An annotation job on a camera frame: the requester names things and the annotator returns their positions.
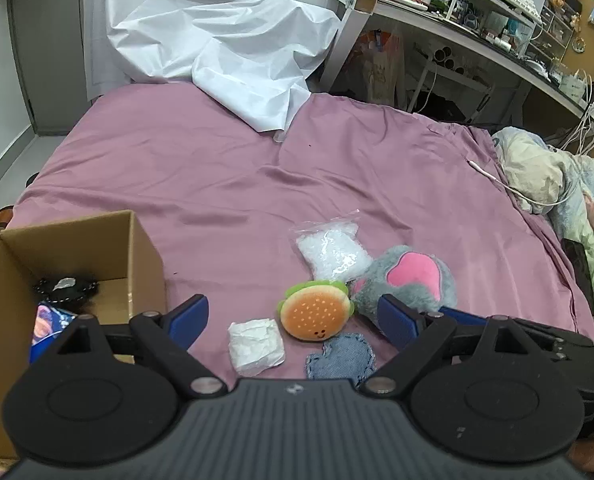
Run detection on blue denim heart patch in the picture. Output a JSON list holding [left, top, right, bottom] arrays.
[[306, 333, 376, 387]]

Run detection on brown cardboard box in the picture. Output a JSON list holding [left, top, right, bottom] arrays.
[[0, 210, 166, 466]]

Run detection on white desk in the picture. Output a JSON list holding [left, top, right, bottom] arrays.
[[320, 0, 583, 118]]

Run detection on white paper bundle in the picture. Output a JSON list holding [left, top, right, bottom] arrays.
[[227, 318, 285, 377]]

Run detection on pink bed sheet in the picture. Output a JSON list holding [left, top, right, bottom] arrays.
[[8, 82, 594, 382]]

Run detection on grey door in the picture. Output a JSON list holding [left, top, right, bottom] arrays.
[[6, 0, 90, 136]]

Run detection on floral crumpled blanket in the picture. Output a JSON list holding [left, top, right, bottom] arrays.
[[492, 127, 594, 300]]

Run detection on burger plush toy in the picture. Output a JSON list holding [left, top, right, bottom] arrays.
[[277, 280, 355, 341]]

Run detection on clear bag white beads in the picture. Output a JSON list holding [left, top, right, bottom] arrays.
[[291, 209, 373, 283]]

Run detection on grey pink plush toy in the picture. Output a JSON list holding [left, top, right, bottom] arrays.
[[349, 245, 457, 327]]

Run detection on white draped cover sheet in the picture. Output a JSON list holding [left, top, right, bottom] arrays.
[[81, 0, 340, 133]]

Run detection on white charging cable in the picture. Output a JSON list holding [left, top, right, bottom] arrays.
[[466, 158, 576, 207]]

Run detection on blue tissue pack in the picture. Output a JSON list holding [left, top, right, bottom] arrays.
[[29, 302, 76, 363]]

